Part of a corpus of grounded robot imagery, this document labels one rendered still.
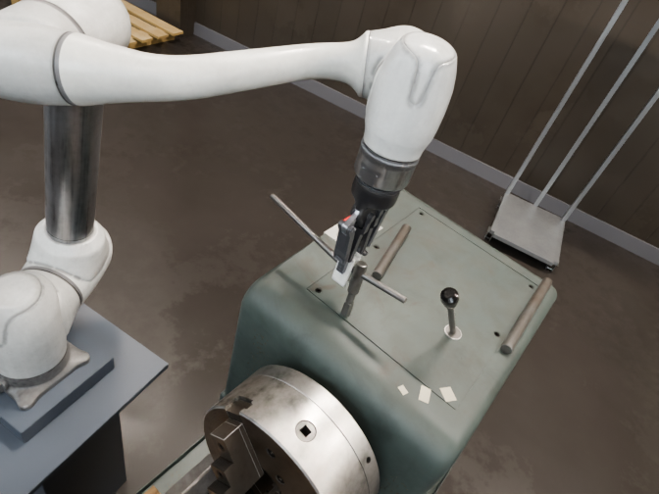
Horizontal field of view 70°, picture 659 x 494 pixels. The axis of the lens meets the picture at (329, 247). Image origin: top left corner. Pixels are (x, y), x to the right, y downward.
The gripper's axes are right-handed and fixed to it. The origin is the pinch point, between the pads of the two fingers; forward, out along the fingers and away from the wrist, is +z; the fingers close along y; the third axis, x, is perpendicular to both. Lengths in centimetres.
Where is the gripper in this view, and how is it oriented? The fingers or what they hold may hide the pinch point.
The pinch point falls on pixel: (346, 267)
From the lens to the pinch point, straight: 87.2
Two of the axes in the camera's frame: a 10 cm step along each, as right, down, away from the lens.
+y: -6.2, 4.1, -6.7
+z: -2.4, 7.2, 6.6
